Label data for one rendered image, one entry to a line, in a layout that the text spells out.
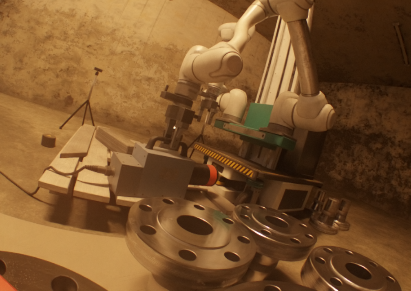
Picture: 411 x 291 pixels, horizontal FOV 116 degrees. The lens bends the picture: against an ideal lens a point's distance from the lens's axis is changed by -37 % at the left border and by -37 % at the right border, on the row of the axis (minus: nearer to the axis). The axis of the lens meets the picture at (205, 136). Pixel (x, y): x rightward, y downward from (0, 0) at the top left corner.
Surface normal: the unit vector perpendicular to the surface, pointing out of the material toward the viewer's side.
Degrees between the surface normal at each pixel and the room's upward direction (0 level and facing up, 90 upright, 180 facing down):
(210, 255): 0
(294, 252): 90
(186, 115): 90
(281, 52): 90
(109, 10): 90
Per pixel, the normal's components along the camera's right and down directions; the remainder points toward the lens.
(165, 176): 0.60, 0.22
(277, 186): -0.80, -0.24
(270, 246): -0.37, -0.08
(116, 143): -0.56, -0.15
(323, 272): 0.31, -0.95
